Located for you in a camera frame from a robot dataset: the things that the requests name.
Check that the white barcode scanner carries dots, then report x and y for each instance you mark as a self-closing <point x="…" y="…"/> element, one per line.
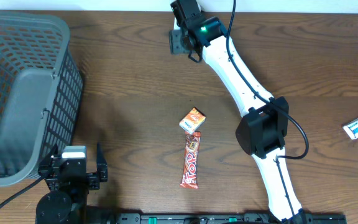
<point x="176" y="25"/>

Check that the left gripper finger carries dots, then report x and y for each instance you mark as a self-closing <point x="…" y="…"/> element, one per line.
<point x="53" y="152"/>
<point x="102" y="166"/>

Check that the orange tissue pack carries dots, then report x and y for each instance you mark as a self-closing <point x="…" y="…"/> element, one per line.
<point x="192" y="121"/>

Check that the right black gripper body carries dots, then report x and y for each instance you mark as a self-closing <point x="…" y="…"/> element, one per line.
<point x="184" y="33"/>

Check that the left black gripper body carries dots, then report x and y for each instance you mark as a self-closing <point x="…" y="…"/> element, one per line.
<point x="91" y="183"/>

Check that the grey plastic shopping basket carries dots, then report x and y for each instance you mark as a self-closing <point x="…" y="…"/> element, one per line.
<point x="40" y="92"/>

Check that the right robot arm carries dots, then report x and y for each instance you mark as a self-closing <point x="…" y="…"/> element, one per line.
<point x="264" y="118"/>

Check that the red Top chocolate bar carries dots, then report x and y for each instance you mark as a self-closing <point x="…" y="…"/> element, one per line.
<point x="192" y="146"/>

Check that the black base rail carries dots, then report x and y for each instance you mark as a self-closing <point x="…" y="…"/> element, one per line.
<point x="262" y="218"/>

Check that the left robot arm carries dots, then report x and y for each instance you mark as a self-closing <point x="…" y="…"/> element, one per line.
<point x="69" y="205"/>

